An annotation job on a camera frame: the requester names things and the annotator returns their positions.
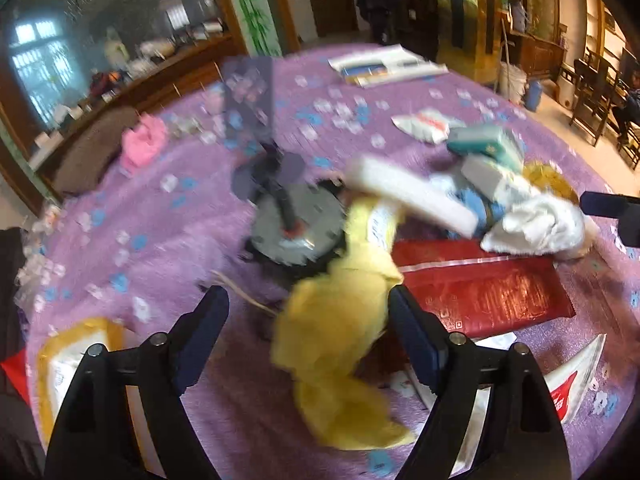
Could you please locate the blue cloth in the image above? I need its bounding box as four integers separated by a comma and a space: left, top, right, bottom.
440, 175, 506, 233

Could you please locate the pink cloth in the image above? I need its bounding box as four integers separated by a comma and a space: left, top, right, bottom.
120, 114, 168, 168

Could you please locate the stack of printed booklets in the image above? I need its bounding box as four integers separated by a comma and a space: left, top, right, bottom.
327, 44, 448, 88

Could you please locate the dark wooden chair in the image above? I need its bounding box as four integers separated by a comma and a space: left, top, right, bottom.
570, 57, 623, 146

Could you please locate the white flat pack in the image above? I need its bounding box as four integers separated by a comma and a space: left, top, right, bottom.
347, 155, 478, 238

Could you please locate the white and red plastic bag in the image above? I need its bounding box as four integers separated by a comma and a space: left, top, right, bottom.
545, 334, 608, 423

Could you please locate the red foil packet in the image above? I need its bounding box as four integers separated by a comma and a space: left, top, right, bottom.
390, 240, 576, 341

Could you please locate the black phone stand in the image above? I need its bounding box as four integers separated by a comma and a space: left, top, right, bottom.
220, 55, 351, 281

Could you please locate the red cloth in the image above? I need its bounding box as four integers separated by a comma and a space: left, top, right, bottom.
0, 350, 31, 406

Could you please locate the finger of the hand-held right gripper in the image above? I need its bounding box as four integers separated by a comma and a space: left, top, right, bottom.
617, 215, 640, 248
580, 191, 640, 219

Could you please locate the white cloth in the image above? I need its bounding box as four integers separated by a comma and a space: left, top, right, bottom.
480, 192, 586, 256

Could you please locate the bamboo print wall scroll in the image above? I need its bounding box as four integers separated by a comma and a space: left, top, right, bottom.
220, 0, 283, 58

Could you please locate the white tissue pack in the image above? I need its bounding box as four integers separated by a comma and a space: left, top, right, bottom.
460, 155, 538, 201

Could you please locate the yellow cloth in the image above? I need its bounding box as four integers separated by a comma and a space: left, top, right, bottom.
270, 195, 416, 451

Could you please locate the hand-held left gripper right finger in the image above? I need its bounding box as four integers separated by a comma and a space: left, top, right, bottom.
387, 285, 573, 480

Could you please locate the beige cable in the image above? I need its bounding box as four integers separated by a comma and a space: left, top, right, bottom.
210, 270, 278, 316

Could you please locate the white bag with red print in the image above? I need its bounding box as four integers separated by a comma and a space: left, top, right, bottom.
392, 109, 463, 143

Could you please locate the teal tissue pack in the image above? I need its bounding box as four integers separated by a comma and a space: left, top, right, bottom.
446, 125, 523, 168

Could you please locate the yellow-edged plastic bag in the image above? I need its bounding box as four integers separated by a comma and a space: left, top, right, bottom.
37, 317, 166, 476

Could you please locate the wooden sideboard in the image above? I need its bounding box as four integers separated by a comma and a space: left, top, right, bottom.
27, 30, 246, 171

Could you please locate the gold foil packet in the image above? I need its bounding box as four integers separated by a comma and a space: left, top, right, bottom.
522, 162, 578, 201

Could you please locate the brown knitted hat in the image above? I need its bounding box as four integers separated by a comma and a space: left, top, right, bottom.
52, 106, 138, 196

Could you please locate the pile of clear plastic packets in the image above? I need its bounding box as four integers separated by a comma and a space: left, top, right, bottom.
15, 200, 66, 311

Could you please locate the purple floral blanket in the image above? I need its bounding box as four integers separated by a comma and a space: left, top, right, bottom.
22, 42, 640, 480

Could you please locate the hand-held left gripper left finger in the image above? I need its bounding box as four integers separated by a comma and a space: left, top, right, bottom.
44, 285, 231, 480

